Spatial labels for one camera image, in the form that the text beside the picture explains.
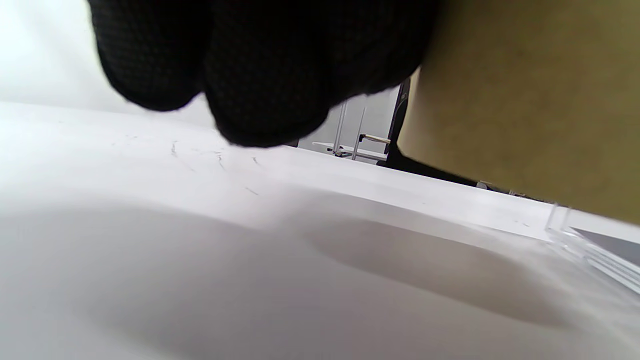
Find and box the person's left hand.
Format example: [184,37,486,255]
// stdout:
[87,0,441,149]

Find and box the tan bento box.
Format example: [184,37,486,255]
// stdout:
[397,0,640,226]

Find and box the clear acrylic drawer organizer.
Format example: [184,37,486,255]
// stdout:
[544,202,640,297]

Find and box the black liner mat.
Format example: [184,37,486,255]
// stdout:
[570,227,640,269]

